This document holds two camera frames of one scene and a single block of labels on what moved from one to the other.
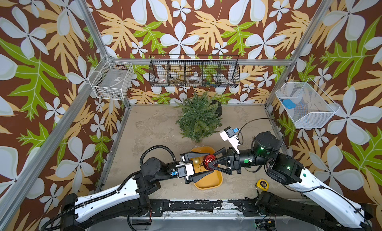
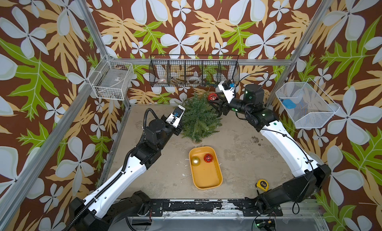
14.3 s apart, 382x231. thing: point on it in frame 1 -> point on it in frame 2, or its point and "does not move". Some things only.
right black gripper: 233,161 -> 222,104
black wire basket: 194,70 does not move
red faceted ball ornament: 207,159 -> 213,96
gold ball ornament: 196,161 does not move
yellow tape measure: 263,184 does not move
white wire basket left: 111,79 does not move
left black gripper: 187,154 -> 176,130
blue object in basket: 289,103 does not move
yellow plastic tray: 213,181 does not move
